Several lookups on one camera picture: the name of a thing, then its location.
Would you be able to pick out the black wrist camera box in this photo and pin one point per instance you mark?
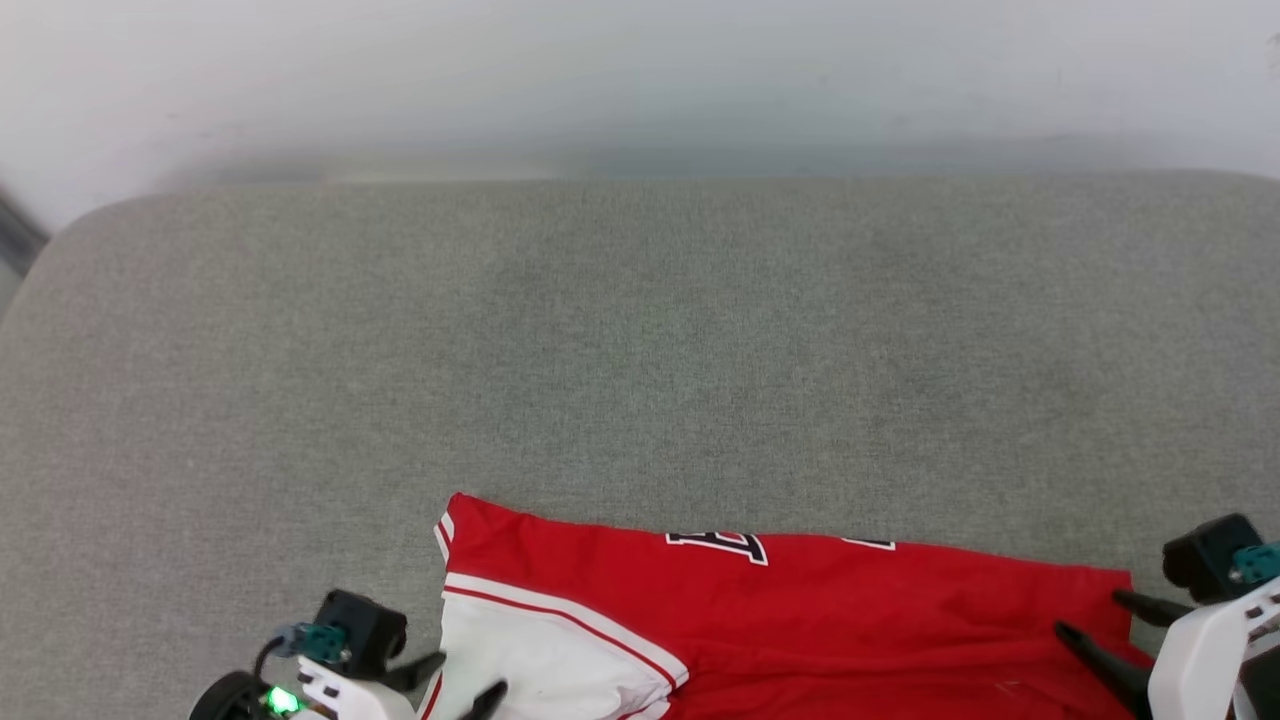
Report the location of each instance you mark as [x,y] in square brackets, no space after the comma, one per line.
[365,630]
[1205,560]

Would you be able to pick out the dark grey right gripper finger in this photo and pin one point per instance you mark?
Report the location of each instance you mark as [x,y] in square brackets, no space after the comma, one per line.
[1115,665]
[1155,607]

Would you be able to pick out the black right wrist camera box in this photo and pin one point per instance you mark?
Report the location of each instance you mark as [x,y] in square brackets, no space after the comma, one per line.
[1205,560]

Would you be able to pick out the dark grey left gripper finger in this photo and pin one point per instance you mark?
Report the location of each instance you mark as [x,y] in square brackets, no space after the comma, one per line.
[415,672]
[488,700]

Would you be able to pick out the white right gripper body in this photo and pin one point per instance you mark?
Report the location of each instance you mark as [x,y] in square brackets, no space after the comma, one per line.
[1210,660]

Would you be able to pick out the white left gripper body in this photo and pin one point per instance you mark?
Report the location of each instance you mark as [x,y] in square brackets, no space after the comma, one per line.
[345,700]

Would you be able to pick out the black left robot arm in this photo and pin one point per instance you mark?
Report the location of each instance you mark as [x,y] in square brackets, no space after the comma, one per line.
[225,700]

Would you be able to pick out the red Bulls basketball jersey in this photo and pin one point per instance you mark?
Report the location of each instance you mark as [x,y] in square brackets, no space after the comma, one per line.
[800,630]

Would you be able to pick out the grey fabric sofa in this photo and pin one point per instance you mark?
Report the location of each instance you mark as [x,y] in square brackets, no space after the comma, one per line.
[640,350]

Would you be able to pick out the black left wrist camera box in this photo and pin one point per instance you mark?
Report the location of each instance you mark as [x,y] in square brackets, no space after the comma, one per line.
[365,630]

